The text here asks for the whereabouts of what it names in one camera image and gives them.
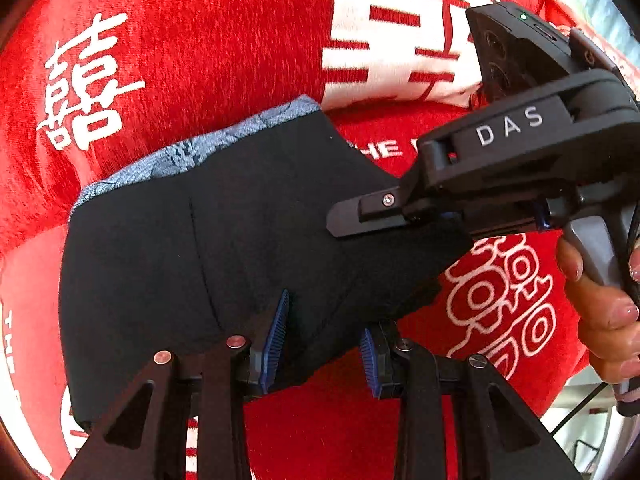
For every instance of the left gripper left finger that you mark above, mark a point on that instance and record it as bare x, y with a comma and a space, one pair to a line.
143, 433

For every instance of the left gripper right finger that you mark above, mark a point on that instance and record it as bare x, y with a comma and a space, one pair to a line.
458, 419

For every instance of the black pants blue waistband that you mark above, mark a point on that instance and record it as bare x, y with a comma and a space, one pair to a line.
181, 249

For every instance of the person's right hand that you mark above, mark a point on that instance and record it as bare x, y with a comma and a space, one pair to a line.
608, 319

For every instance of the red white character pillow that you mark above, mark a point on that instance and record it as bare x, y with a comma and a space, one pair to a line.
402, 50

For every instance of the red bedspread white lettering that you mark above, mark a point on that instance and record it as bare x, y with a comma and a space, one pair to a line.
88, 86

